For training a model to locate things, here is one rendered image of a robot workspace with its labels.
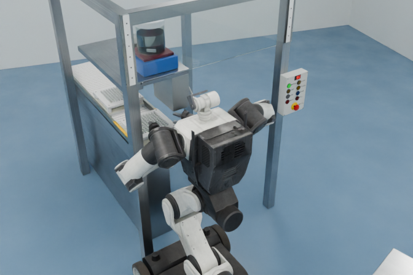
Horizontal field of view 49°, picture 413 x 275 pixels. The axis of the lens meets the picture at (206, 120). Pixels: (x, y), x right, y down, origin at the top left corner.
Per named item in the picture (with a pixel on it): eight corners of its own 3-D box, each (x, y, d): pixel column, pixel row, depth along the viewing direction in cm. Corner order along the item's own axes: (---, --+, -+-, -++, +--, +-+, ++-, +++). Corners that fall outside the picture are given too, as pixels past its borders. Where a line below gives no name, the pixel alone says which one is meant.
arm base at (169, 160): (178, 170, 189) (192, 156, 182) (152, 172, 181) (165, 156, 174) (167, 140, 196) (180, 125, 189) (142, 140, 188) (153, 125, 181)
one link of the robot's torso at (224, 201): (244, 226, 206) (246, 196, 197) (221, 237, 200) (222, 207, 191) (210, 193, 226) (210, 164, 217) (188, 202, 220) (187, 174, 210)
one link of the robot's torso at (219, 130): (262, 185, 203) (267, 118, 184) (198, 215, 187) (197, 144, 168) (224, 153, 224) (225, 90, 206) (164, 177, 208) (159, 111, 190)
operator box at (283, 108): (303, 108, 282) (308, 71, 269) (283, 116, 275) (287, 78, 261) (297, 104, 287) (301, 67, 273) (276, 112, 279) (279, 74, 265)
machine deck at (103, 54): (188, 75, 235) (188, 68, 233) (122, 94, 218) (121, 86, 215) (137, 38, 279) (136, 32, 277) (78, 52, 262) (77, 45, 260)
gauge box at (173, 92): (190, 106, 245) (188, 73, 235) (173, 112, 240) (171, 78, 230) (170, 91, 261) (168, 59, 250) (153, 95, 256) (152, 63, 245)
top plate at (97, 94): (144, 99, 285) (143, 96, 284) (107, 110, 274) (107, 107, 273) (127, 85, 303) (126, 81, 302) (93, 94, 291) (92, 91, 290)
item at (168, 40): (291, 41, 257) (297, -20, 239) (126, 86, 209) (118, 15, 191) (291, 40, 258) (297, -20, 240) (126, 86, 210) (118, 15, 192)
